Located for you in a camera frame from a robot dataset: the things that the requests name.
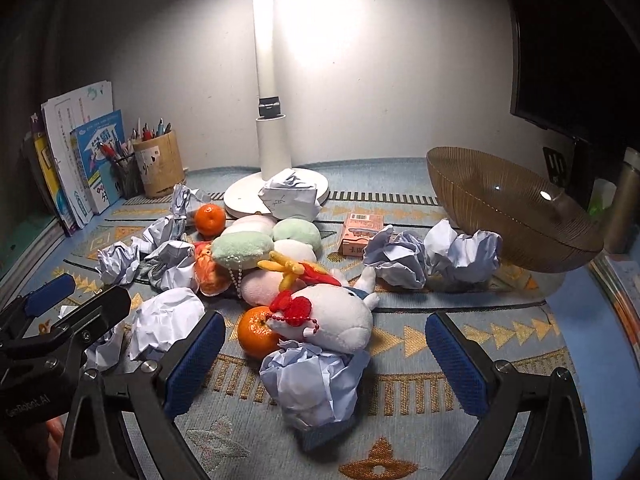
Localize orange mandarin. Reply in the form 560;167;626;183
236;306;281;359
193;203;227;238

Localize person's left hand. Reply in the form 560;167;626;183
44;416;67;463

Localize dark mesh pen holder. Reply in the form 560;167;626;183
111;152;146;200

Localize brown ribbed glass bowl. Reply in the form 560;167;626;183
426;146;606;274

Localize orange plush toy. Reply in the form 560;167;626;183
192;241;233;297

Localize bamboo pen holder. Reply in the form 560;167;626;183
132;130;187;200

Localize blue book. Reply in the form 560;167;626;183
70;110;126;213

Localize green packet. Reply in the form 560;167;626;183
587;180;616;216

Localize black monitor stand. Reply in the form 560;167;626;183
542;135;601;201

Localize blue desk pad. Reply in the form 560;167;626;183
545;255;640;480

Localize grey thermos bottle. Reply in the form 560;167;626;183
602;147;640;256

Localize yellow book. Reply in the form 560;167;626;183
30;115;76;236

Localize bunch of pens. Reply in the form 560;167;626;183
97;137;136;163
131;117;173;143

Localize paper ball with writing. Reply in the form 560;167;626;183
257;170;323;223

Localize patterned blue woven mat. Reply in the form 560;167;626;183
0;157;586;480

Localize yellow antler hair clip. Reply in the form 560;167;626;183
257;251;341;286

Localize upright books and folders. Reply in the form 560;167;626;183
41;80;113;221

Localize pastel flower plush toy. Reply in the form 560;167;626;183
210;214;323;306

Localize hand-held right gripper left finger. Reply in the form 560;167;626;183
57;310;227;480

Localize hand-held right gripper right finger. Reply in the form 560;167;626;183
425;311;593;480

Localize pearl bead chain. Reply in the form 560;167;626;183
227;262;246;301

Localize white plush toy red bow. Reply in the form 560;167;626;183
270;265;381;353

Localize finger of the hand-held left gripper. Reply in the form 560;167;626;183
0;274;77;333
37;285;132;358

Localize black monitor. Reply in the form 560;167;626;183
500;0;640;143

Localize small orange box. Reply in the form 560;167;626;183
339;212;383;257

